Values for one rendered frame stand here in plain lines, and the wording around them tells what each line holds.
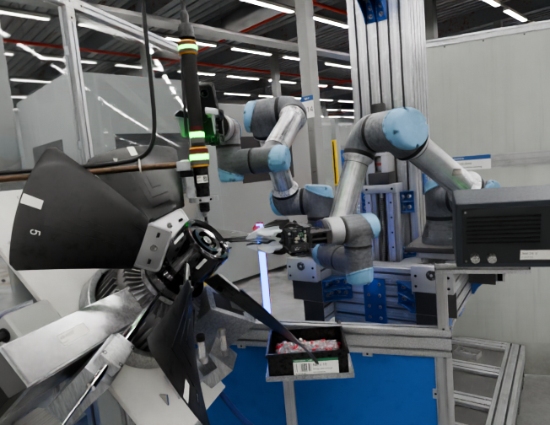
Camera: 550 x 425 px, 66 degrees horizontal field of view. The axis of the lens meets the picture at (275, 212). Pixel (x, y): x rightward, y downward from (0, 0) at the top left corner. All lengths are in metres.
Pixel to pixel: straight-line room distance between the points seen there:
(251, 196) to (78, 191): 4.37
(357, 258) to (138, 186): 0.59
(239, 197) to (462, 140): 2.97
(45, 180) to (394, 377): 1.09
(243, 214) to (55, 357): 4.38
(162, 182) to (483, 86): 2.07
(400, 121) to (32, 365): 0.98
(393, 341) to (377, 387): 0.17
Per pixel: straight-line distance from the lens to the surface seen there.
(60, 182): 0.83
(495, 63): 2.75
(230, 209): 4.93
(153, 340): 0.65
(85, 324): 0.84
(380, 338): 1.36
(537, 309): 2.92
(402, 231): 1.80
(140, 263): 0.90
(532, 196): 1.24
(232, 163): 1.24
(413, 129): 1.23
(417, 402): 1.46
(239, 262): 5.07
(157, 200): 1.03
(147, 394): 0.99
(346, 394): 1.48
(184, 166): 1.00
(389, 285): 1.70
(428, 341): 1.35
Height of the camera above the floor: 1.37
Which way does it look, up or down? 6 degrees down
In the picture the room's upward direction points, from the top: 5 degrees counter-clockwise
